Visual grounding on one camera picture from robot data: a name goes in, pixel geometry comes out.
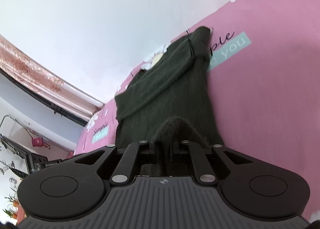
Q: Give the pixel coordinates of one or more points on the black electronic device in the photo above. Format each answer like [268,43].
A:
[35,162]

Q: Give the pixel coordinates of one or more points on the dark green knit sweater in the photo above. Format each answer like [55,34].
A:
[170,103]

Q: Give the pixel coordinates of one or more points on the pink floral bed sheet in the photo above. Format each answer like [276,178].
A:
[264,84]

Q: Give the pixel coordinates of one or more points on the pink hanging ornament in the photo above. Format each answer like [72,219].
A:
[38,141]

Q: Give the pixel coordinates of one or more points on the pink patterned curtain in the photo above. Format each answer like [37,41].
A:
[44,83]

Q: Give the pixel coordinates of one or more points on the black window frame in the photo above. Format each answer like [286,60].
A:
[54,107]

